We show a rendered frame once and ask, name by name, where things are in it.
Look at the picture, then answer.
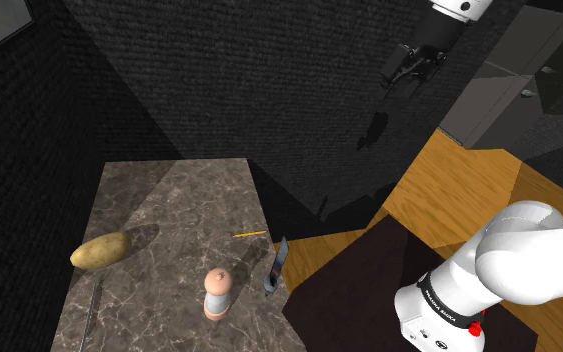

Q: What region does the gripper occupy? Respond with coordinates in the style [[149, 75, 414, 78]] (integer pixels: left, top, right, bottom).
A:
[[379, 8, 467, 100]]

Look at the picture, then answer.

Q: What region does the grey cabinet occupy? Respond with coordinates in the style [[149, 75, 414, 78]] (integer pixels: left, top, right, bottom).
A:
[[437, 4, 563, 153]]

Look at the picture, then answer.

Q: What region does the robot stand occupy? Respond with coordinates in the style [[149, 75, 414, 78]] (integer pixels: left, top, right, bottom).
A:
[[280, 214, 539, 352]]

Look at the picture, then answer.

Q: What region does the dark kitchen knife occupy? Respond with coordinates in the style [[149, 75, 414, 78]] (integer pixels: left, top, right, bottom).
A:
[[263, 236, 290, 299]]

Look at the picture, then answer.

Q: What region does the pink and grey pepper grinder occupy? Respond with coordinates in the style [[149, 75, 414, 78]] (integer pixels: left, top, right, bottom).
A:
[[202, 267, 234, 321]]

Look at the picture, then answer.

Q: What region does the yellow-brown potato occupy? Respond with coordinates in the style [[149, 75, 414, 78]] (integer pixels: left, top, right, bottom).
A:
[[69, 231, 133, 271]]

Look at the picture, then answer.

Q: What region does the slim grey knife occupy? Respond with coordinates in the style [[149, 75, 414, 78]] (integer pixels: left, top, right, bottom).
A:
[[78, 276, 106, 352]]

